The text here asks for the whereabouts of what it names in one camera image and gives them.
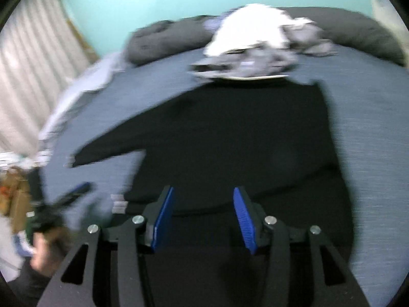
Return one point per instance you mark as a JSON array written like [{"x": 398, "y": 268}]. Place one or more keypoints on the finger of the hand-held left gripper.
[{"x": 76, "y": 192}]

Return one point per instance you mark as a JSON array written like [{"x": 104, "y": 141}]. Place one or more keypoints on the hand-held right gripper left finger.
[{"x": 163, "y": 220}]

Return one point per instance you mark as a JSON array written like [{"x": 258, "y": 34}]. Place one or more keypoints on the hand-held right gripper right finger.
[{"x": 244, "y": 220}]

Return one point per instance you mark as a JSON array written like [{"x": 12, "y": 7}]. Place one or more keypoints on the black sweater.
[{"x": 223, "y": 134}]

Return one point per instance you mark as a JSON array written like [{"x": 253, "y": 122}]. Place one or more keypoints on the person's left forearm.
[{"x": 25, "y": 287}]

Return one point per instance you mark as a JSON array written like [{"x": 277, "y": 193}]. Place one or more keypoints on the person's left hand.
[{"x": 48, "y": 252}]

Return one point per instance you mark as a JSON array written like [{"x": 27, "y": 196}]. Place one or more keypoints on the wooden nightstand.
[{"x": 16, "y": 198}]

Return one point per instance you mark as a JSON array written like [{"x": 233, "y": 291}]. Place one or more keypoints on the white plastic bag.
[{"x": 12, "y": 160}]

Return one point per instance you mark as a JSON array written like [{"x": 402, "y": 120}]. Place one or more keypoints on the light grey bedding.
[{"x": 92, "y": 76}]

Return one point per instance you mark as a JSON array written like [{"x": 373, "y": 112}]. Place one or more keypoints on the beige striped curtain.
[{"x": 38, "y": 70}]

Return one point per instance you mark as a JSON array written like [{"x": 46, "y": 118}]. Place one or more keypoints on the wooden board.
[{"x": 81, "y": 38}]

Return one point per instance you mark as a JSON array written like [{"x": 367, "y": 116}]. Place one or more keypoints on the large grey garment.
[{"x": 271, "y": 60}]

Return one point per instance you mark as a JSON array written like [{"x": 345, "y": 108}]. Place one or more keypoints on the dark grey duvet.
[{"x": 159, "y": 41}]

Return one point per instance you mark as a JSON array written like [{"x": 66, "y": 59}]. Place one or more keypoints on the white garment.
[{"x": 249, "y": 28}]

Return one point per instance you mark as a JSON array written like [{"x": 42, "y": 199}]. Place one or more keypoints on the small grey garment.
[{"x": 310, "y": 38}]

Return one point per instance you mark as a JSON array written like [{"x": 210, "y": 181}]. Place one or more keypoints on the blue-grey garment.
[{"x": 212, "y": 24}]

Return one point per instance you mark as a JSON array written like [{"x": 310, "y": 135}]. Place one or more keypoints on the cream tufted headboard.
[{"x": 383, "y": 9}]

